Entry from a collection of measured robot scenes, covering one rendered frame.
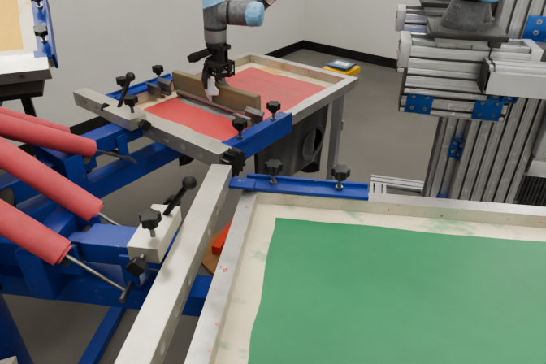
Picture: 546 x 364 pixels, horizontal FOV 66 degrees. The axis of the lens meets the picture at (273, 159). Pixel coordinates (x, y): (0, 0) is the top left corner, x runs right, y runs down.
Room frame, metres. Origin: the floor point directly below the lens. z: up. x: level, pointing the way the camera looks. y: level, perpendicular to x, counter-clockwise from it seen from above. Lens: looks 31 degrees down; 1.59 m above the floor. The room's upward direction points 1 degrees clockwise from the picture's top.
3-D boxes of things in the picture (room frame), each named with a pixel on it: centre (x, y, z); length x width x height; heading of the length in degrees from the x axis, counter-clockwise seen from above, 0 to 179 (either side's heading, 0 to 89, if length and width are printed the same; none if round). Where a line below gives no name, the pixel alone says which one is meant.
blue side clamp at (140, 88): (1.50, 0.49, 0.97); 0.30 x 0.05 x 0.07; 143
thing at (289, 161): (1.46, -0.05, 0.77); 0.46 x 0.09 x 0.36; 143
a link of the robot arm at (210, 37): (1.41, 0.19, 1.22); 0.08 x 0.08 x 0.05
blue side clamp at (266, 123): (1.16, 0.05, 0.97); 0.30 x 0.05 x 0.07; 143
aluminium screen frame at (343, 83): (1.52, 0.13, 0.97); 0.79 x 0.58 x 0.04; 143
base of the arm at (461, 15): (1.42, -0.62, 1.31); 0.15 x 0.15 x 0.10
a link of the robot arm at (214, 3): (1.40, 0.19, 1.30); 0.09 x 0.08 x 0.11; 82
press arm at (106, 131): (1.08, 0.46, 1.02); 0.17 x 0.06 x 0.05; 143
